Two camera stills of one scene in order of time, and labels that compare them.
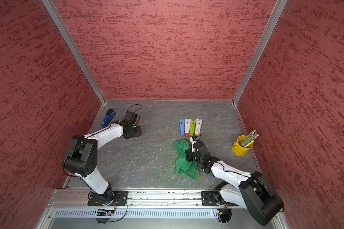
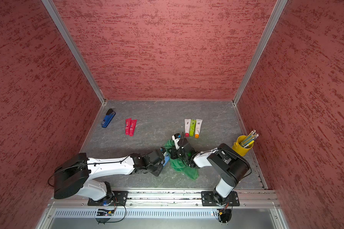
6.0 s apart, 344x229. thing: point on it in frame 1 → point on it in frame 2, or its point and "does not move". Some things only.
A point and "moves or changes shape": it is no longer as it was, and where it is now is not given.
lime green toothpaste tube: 192,129 does not move
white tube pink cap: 187,122 does not move
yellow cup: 239,150 does not move
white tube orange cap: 198,125 does not move
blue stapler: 108,118 does not move
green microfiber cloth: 190,170 moves or changes shape
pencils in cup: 250,139 does not move
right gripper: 188,153 → 173,153
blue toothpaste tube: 182,126 → 166,158
